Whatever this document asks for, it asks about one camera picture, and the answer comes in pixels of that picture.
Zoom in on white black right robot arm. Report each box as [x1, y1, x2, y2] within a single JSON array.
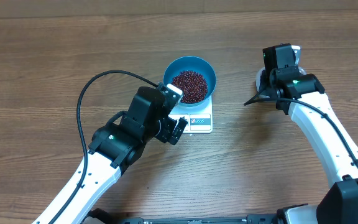
[[257, 44, 358, 223]]

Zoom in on white digital kitchen scale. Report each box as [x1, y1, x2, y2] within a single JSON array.
[[169, 96, 213, 134]]

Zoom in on teal metal bowl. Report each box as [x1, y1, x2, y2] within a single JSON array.
[[163, 56, 217, 102]]

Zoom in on clear plastic container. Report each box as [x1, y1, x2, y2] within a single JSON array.
[[255, 67, 306, 91]]

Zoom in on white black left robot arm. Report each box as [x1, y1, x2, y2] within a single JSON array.
[[35, 84, 187, 223]]

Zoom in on red adzuki beans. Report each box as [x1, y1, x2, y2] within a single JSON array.
[[172, 70, 208, 104]]

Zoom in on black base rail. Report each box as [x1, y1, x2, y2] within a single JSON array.
[[82, 208, 334, 224]]

